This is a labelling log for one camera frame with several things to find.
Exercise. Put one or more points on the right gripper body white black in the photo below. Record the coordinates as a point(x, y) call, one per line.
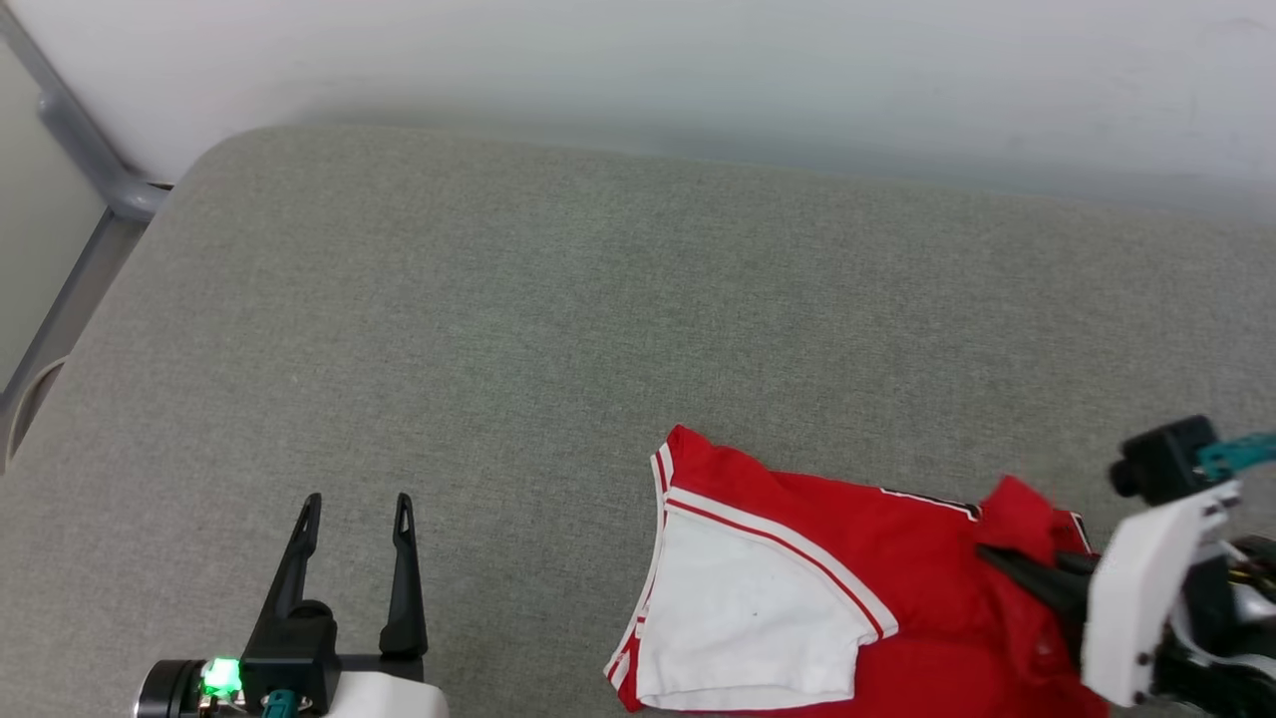
point(1136, 598)

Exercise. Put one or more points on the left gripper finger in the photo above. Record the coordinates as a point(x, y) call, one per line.
point(294, 568)
point(407, 588)

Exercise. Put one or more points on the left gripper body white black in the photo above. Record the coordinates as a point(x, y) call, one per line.
point(389, 693)

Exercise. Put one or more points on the red and white jersey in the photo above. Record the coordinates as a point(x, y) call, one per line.
point(897, 598)

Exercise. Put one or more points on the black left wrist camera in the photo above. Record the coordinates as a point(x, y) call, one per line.
point(289, 658)

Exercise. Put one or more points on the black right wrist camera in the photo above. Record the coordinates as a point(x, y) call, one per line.
point(1166, 461)

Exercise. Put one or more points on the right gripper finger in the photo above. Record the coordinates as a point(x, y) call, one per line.
point(1079, 565)
point(1047, 583)

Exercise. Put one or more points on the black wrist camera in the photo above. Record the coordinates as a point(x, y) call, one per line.
point(1166, 461)
point(289, 658)

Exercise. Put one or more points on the grey metal frame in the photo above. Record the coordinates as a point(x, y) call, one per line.
point(125, 194)

